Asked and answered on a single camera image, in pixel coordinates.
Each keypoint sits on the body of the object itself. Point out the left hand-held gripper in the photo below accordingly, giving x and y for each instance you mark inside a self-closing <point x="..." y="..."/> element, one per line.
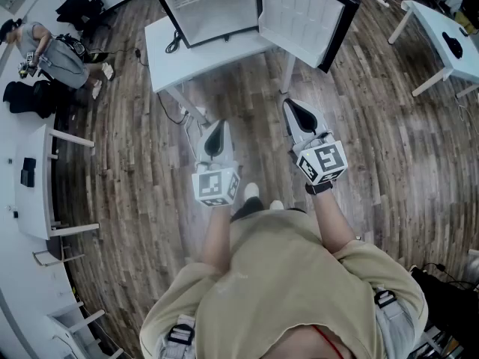
<point x="215" y="185"/>

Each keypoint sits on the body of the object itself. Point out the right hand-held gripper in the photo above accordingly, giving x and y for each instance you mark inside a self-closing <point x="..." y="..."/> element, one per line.
<point x="323" y="161"/>

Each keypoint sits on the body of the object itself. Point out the person's left forearm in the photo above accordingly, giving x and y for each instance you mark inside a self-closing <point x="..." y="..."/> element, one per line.
<point x="217" y="238"/>

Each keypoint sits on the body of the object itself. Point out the person's right forearm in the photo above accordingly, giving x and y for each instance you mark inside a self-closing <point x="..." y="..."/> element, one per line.
<point x="335" y="223"/>

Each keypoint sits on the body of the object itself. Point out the open white refrigerator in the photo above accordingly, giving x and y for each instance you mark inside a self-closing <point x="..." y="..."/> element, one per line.
<point x="179" y="32"/>

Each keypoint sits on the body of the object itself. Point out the white power strip with plugs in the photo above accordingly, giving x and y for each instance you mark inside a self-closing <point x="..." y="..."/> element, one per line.
<point x="192" y="116"/>

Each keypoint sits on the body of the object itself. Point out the white shoe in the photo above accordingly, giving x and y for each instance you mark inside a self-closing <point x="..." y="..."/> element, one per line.
<point x="251" y="191"/>
<point x="277" y="204"/>

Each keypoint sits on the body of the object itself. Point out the black trouser leg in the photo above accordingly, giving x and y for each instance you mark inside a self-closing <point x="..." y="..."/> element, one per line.
<point x="249" y="206"/>

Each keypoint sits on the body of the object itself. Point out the black wristwatch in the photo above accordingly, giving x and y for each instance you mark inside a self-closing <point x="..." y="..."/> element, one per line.
<point x="318" y="188"/>

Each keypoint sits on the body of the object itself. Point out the beige shirt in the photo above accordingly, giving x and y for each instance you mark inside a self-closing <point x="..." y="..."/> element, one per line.
<point x="284" y="275"/>

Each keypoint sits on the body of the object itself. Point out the white table with black object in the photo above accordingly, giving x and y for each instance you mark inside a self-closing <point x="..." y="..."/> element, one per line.
<point x="430" y="24"/>

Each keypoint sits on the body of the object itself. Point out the black handheld object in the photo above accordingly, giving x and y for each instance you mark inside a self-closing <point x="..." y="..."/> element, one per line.
<point x="453" y="45"/>

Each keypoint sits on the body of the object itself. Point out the black bag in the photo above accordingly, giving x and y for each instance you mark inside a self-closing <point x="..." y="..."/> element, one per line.
<point x="33" y="97"/>

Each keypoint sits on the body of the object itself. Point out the black flat box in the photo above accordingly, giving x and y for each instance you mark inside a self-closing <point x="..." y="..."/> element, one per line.
<point x="28" y="171"/>

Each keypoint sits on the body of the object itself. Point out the black office chair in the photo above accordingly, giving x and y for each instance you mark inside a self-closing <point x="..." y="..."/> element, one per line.
<point x="80" y="9"/>

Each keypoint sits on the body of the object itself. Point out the white side desk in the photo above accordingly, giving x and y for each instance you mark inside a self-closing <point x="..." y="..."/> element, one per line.
<point x="33" y="200"/>

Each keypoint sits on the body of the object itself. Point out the black equipment pile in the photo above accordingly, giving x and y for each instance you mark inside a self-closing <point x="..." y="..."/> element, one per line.
<point x="445" y="305"/>

